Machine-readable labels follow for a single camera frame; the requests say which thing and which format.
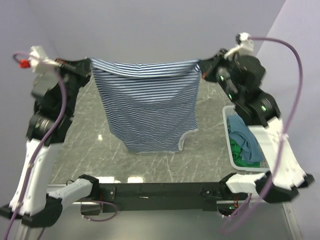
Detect green tank top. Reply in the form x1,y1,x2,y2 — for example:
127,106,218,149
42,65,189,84
229,138,264,168

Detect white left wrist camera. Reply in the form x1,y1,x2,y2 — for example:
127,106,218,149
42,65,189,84
18,45,62,74

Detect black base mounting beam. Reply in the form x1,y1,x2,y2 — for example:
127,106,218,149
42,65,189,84
79,181,251,217

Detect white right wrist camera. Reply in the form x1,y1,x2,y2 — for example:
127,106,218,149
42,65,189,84
223,32,254,59

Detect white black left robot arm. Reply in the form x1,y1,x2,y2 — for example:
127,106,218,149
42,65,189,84
0,58,100,228

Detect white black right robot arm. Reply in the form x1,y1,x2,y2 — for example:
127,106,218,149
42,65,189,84
199,49,315,203

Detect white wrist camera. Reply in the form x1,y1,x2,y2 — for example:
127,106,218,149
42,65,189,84
223,32,254,59
18,45,62,74

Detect teal blue tank top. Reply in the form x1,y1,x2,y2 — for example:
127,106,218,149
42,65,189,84
226,114,263,155

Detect blue white striped tank top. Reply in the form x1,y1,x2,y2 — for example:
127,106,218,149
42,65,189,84
91,58,201,153

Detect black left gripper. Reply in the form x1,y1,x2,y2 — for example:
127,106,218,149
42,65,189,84
52,56,93,114

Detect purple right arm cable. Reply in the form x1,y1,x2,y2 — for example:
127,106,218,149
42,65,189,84
219,36,303,235

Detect white plastic laundry basket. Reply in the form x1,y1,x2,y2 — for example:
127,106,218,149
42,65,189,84
222,105,269,172

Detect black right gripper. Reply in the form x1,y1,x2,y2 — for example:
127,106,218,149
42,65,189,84
197,47,241,103

